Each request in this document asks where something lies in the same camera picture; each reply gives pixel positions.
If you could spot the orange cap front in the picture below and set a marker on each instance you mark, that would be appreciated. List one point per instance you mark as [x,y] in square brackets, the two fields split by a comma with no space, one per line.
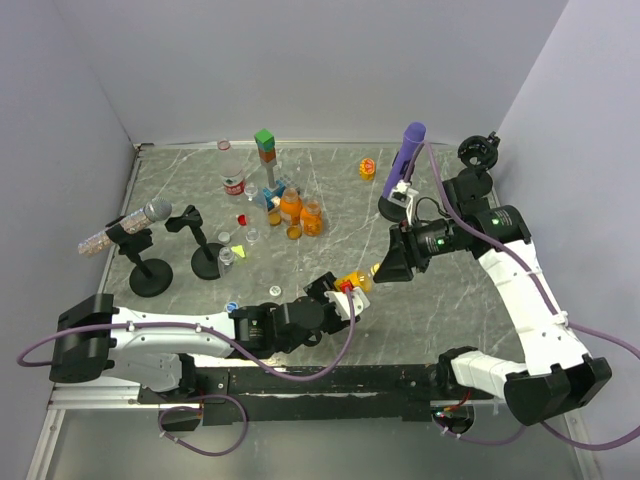
[293,232]

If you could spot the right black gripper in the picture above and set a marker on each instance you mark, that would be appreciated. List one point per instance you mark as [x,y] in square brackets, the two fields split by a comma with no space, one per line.
[403,254]

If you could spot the black stand holding microphone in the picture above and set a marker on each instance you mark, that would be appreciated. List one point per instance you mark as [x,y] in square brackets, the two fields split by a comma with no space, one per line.
[149,278]

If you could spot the white blue bottle cap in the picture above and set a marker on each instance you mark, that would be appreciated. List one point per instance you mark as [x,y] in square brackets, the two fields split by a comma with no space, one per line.
[231,306]

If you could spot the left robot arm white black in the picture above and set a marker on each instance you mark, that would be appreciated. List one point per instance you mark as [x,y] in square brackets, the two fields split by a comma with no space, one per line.
[156,351]

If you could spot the colourful block tower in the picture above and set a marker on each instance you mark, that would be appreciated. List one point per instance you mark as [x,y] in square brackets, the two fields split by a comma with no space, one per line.
[277,182]

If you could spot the lime green block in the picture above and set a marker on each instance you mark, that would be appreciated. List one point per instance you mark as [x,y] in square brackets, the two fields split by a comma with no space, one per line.
[239,251]

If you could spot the short orange bottle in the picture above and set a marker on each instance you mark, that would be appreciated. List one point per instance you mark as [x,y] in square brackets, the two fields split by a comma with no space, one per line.
[311,218]

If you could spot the yellow orange toy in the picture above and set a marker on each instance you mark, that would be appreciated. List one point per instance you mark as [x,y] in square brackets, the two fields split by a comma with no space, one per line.
[367,169]

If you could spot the black microphone stand centre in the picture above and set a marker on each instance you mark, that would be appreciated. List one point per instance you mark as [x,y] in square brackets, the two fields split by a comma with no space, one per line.
[384,206]

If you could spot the silver glitter microphone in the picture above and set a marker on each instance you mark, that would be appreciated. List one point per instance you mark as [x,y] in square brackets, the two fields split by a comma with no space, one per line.
[156,210]

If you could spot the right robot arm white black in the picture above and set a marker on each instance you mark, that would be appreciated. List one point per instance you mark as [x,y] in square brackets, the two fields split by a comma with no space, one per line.
[558,374]

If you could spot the small clear bottle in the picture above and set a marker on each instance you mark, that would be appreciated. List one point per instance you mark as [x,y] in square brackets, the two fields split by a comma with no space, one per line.
[255,195]

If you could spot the black ring stand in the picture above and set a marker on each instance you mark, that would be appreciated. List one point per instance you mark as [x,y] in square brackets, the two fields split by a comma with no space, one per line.
[479,153]

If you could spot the yellow juice bottle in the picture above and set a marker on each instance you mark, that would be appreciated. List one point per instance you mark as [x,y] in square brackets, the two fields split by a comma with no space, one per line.
[363,279]

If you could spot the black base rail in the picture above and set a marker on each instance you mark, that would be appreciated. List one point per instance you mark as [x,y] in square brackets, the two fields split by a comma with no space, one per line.
[406,392]

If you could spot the tall orange bottle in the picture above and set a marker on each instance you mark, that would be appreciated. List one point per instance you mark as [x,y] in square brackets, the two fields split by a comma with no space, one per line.
[290,206]

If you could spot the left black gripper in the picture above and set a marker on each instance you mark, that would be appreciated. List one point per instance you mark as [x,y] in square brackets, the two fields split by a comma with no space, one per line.
[317,290]

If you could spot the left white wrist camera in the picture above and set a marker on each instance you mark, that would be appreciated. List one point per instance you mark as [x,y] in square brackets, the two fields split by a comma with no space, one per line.
[348,305]

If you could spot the orange cap near bottles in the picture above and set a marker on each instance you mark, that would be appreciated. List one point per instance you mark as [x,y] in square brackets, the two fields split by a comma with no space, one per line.
[274,219]

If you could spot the empty black microphone stand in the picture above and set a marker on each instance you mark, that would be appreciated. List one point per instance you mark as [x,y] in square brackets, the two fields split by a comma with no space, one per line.
[204,261]

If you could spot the purple microphone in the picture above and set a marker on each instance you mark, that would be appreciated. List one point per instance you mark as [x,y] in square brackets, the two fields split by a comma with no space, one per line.
[413,135]

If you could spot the red label water bottle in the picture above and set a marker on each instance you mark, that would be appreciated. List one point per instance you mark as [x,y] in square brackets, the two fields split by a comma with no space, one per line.
[231,169]

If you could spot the clear plastic bottle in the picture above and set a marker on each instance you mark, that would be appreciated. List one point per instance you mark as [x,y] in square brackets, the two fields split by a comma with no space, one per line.
[226,260]

